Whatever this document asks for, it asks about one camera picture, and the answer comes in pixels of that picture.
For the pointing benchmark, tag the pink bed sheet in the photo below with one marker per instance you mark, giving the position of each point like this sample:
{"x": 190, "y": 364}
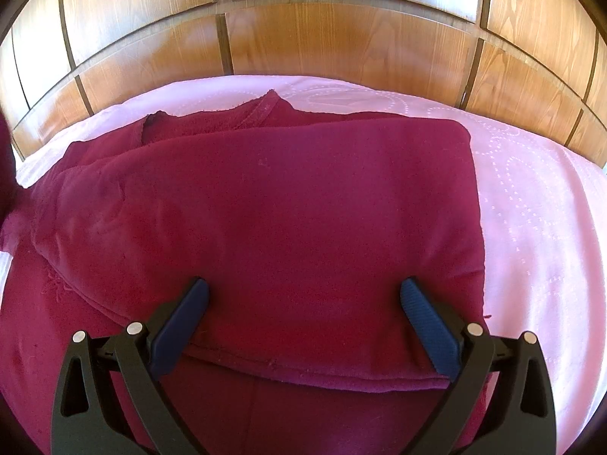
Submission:
{"x": 531, "y": 208}

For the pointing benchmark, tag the dark red garment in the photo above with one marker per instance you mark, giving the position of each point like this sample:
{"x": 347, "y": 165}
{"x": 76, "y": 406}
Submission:
{"x": 265, "y": 227}

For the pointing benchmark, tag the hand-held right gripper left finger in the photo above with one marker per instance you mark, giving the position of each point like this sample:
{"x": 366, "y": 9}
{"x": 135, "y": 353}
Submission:
{"x": 182, "y": 327}

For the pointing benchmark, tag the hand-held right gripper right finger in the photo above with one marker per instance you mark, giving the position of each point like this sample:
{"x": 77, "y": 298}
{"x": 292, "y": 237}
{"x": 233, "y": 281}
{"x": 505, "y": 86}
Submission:
{"x": 427, "y": 324}

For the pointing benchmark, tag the wooden wardrobe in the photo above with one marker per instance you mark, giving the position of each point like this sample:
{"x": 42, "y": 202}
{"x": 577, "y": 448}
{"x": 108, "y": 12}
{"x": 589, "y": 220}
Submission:
{"x": 332, "y": 28}

